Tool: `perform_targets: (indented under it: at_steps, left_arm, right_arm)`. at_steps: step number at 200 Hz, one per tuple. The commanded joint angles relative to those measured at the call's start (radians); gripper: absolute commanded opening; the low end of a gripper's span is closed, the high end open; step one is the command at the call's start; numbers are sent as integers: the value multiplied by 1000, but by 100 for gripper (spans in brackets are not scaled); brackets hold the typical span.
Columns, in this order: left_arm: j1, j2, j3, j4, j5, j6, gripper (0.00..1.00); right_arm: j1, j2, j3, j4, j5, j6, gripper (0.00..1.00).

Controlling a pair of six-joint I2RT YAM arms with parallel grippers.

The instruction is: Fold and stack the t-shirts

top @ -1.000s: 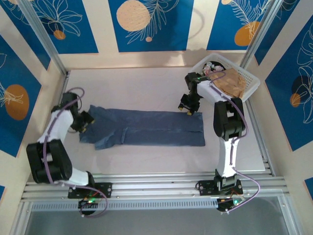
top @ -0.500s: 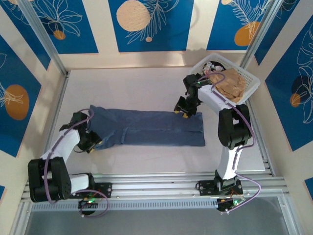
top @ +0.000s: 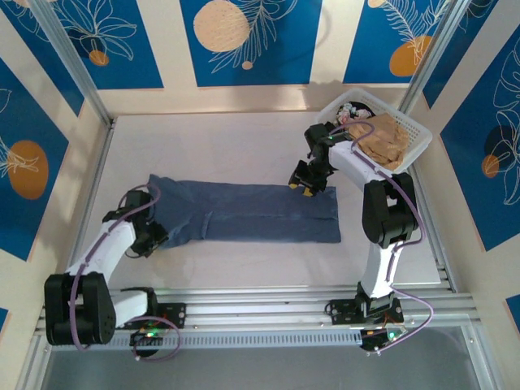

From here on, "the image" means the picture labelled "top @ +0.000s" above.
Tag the blue t-shirt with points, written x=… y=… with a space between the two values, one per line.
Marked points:
x=264 y=211

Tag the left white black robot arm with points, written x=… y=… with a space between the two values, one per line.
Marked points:
x=101 y=252

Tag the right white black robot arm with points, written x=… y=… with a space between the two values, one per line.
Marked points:
x=386 y=211

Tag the floral patterned garment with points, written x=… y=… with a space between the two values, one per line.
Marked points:
x=347 y=111

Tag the tan t-shirt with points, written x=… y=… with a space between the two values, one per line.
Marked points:
x=384 y=142

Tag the circuit board with green light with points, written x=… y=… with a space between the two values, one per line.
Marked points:
x=391 y=335
x=149 y=334

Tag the white plastic laundry basket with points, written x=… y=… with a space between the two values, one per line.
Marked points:
x=418 y=134

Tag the aluminium side rail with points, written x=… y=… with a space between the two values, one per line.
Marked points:
x=97 y=170
x=438 y=252

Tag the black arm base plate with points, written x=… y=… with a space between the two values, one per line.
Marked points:
x=174 y=315
x=343 y=310

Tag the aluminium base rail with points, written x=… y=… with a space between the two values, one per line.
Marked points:
x=252 y=308

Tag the aluminium frame post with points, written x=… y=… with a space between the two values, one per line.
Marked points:
x=430 y=53
x=73 y=57

